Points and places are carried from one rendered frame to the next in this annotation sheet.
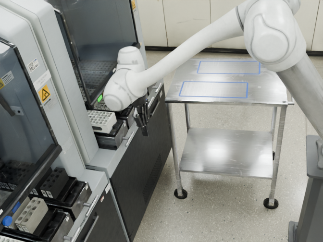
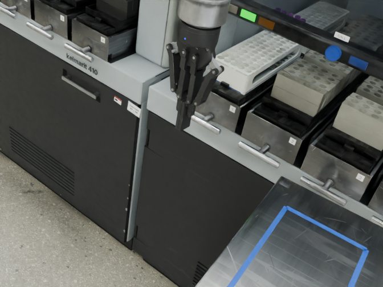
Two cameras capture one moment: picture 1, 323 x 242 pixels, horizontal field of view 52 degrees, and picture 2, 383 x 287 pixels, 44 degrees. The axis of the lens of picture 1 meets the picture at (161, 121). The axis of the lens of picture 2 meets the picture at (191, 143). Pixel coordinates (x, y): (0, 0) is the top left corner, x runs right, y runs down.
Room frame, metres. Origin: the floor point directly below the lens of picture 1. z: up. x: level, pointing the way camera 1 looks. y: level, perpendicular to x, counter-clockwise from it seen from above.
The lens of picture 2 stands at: (1.32, -0.71, 1.36)
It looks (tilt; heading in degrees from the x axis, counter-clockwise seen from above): 38 degrees down; 97
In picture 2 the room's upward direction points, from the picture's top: 11 degrees clockwise
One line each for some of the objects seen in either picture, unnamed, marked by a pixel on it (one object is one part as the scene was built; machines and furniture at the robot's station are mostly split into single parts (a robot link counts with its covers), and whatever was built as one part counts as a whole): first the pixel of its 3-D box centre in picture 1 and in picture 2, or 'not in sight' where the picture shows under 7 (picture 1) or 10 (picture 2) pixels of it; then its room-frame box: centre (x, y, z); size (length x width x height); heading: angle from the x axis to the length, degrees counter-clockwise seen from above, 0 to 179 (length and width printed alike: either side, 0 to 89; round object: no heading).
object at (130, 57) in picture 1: (130, 67); not in sight; (1.18, 0.09, 1.16); 0.13 x 0.11 x 0.16; 161
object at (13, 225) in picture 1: (19, 212); not in sight; (0.79, 0.56, 0.85); 0.12 x 0.02 x 0.06; 157
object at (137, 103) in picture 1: (139, 102); (196, 43); (1.19, 0.08, 0.97); 0.08 x 0.07 x 0.09; 153
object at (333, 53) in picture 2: not in sight; (333, 53); (1.45, 0.18, 0.98); 0.03 x 0.01 x 0.03; 157
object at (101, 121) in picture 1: (84, 120); (259, 58); (1.31, 0.37, 0.83); 0.30 x 0.10 x 0.06; 67
